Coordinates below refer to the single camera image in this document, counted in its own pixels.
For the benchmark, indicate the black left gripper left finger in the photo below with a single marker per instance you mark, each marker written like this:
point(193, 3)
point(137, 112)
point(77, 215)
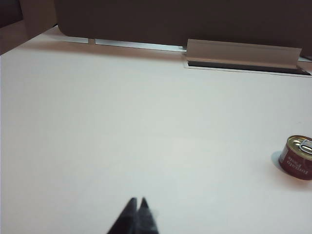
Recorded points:
point(126, 219)

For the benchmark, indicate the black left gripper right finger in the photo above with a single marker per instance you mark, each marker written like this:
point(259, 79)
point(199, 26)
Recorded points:
point(147, 219)

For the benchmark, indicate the red tomato paste can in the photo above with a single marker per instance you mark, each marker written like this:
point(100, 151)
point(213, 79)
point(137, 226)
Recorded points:
point(296, 162)

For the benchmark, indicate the brown fabric desk divider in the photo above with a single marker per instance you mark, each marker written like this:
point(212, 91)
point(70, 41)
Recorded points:
point(170, 19)

